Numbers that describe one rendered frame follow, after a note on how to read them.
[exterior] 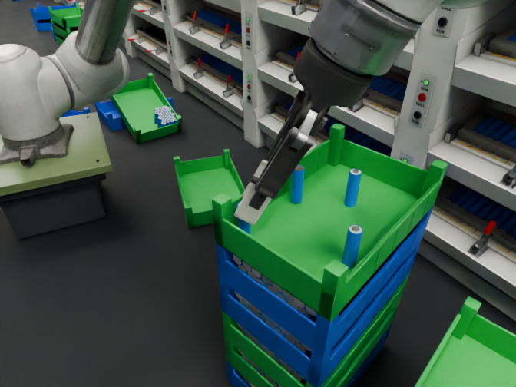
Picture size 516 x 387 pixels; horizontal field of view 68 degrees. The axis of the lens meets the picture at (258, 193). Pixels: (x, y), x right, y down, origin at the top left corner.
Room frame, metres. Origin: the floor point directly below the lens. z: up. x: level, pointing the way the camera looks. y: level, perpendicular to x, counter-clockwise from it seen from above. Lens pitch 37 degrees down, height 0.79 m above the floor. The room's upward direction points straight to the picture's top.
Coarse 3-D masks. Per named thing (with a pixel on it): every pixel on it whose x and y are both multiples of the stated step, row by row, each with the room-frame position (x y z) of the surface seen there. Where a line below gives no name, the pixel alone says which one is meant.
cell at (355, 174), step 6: (354, 168) 0.50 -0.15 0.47; (354, 174) 0.48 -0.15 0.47; (360, 174) 0.48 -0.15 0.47; (348, 180) 0.49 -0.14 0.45; (354, 180) 0.48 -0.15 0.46; (348, 186) 0.48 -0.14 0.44; (354, 186) 0.48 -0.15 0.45; (348, 192) 0.48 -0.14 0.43; (354, 192) 0.48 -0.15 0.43; (348, 198) 0.48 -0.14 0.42; (354, 198) 0.48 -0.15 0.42; (348, 204) 0.48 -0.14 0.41; (354, 204) 0.48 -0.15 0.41
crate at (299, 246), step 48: (336, 144) 0.60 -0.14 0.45; (288, 192) 0.52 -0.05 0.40; (336, 192) 0.52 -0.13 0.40; (384, 192) 0.52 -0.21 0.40; (432, 192) 0.46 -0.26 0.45; (240, 240) 0.37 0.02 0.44; (288, 240) 0.40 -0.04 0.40; (336, 240) 0.40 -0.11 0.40; (384, 240) 0.35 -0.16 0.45; (288, 288) 0.31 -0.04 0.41; (336, 288) 0.27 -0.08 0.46
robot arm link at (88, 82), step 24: (96, 0) 0.94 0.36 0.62; (120, 0) 0.93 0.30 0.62; (96, 24) 0.96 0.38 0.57; (120, 24) 0.98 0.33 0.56; (72, 48) 1.04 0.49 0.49; (96, 48) 1.00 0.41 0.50; (72, 72) 1.03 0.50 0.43; (96, 72) 1.03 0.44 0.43; (120, 72) 1.10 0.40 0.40; (72, 96) 1.02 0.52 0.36; (96, 96) 1.07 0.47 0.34
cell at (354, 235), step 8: (352, 232) 0.35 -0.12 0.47; (360, 232) 0.35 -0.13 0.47; (352, 240) 0.35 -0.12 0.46; (360, 240) 0.35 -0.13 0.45; (344, 248) 0.36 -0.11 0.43; (352, 248) 0.35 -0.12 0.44; (344, 256) 0.35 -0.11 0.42; (352, 256) 0.35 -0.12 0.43; (344, 264) 0.35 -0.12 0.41; (352, 264) 0.35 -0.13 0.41
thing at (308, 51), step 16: (304, 48) 0.38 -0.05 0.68; (304, 64) 0.37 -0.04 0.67; (320, 64) 0.35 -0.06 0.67; (336, 64) 0.35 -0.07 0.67; (304, 80) 0.36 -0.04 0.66; (320, 80) 0.35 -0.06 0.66; (336, 80) 0.35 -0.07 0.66; (352, 80) 0.35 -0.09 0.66; (368, 80) 0.36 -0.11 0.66; (304, 96) 0.40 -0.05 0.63; (320, 96) 0.35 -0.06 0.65; (336, 96) 0.35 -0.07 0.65; (352, 96) 0.35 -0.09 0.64; (304, 112) 0.35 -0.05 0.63; (320, 112) 0.35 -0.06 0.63
